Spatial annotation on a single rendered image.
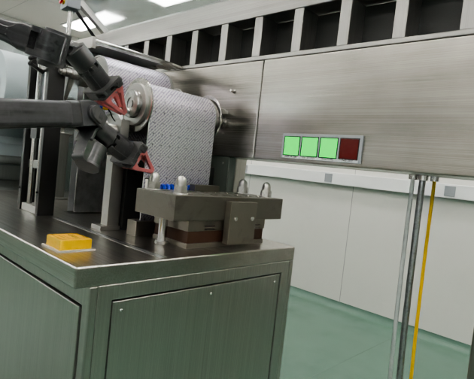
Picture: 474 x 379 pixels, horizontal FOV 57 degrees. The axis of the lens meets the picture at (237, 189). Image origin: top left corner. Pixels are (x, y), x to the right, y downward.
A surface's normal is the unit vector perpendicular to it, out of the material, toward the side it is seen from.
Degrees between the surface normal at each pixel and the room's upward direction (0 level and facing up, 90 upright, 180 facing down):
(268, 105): 90
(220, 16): 90
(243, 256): 90
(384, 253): 90
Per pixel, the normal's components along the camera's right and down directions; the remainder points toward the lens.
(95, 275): 0.72, 0.11
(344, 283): -0.69, -0.04
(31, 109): 0.91, -0.07
